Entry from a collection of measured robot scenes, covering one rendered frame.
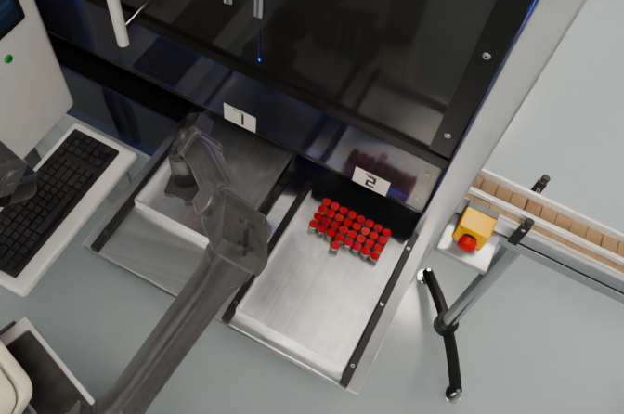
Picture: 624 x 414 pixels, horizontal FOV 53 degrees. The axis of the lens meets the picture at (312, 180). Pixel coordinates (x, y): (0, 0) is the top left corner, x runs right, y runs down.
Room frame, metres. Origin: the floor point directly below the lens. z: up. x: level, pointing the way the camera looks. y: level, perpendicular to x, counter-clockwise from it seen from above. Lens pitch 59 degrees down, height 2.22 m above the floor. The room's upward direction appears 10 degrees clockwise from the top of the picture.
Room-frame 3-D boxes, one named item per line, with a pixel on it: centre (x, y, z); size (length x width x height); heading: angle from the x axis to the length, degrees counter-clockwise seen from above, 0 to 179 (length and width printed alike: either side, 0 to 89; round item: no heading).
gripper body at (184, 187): (0.67, 0.27, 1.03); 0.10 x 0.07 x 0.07; 176
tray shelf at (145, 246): (0.65, 0.08, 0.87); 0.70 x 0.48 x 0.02; 72
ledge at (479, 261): (0.73, -0.40, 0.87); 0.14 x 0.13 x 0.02; 162
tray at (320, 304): (0.55, -0.07, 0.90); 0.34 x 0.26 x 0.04; 161
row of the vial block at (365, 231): (0.68, -0.11, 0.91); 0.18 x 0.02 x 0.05; 71
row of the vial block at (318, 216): (0.66, -0.10, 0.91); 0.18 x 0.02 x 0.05; 71
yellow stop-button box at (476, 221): (0.69, -0.38, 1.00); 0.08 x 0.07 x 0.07; 162
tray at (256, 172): (0.77, 0.22, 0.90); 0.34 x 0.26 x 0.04; 162
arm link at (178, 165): (0.68, 0.27, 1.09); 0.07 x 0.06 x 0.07; 174
